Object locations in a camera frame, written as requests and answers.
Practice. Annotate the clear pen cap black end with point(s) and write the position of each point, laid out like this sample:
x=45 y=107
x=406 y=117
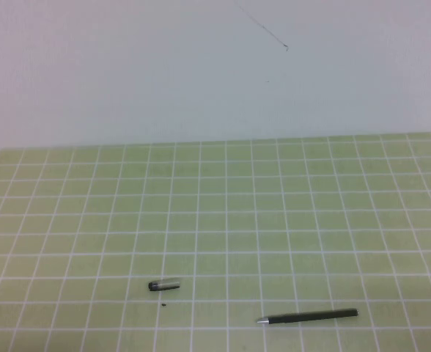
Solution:
x=164 y=284

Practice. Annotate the black pen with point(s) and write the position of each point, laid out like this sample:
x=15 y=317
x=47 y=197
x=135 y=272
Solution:
x=311 y=316

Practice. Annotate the green grid cutting mat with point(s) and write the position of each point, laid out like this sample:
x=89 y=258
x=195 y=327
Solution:
x=215 y=227

